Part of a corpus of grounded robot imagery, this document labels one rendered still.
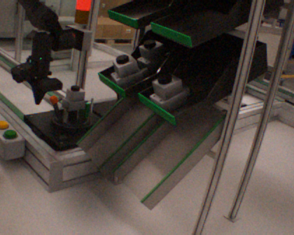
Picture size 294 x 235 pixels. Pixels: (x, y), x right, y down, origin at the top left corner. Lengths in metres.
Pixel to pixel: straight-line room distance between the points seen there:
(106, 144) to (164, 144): 0.16
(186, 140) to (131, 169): 0.15
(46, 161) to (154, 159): 0.30
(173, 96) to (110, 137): 0.27
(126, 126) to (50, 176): 0.25
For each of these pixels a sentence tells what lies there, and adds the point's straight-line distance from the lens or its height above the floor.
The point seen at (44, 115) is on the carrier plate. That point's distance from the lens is 1.26.
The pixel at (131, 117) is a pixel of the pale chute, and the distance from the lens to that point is 0.99.
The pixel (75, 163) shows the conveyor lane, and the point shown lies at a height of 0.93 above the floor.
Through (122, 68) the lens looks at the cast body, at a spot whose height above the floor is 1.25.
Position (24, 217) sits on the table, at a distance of 0.97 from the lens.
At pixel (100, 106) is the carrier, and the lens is 1.38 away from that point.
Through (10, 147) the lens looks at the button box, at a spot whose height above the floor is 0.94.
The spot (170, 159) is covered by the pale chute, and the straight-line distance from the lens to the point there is 0.87.
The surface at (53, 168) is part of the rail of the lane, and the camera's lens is 1.02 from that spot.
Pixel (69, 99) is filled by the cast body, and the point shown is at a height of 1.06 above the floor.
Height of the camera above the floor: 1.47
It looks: 22 degrees down
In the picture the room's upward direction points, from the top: 10 degrees clockwise
